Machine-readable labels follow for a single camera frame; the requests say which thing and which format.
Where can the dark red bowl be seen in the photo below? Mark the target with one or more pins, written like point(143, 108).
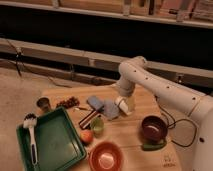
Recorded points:
point(153, 128)

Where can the small green cup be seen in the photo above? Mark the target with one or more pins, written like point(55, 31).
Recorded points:
point(97, 125)

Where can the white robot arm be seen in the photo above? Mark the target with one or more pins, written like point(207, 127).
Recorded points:
point(197, 105)

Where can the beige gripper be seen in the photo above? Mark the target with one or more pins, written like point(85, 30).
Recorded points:
point(128, 104)

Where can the green cucumber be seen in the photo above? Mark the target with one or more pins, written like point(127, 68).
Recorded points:
point(153, 147)

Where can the wooden cutting board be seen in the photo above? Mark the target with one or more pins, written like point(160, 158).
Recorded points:
point(125, 130)

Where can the orange plastic bowl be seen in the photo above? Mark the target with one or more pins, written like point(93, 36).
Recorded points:
point(105, 156)

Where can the blue towel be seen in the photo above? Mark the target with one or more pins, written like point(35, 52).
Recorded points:
point(107, 107)

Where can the dark red grape bunch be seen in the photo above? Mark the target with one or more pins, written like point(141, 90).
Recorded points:
point(69, 103)

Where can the striped black red box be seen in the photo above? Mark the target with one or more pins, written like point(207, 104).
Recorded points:
point(83, 123)

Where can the green plastic tray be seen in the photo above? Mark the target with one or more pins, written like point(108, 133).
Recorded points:
point(58, 145)

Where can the orange peach fruit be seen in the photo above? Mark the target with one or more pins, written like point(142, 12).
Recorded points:
point(86, 136)

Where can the small metal cup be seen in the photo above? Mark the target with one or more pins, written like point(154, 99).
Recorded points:
point(44, 104)

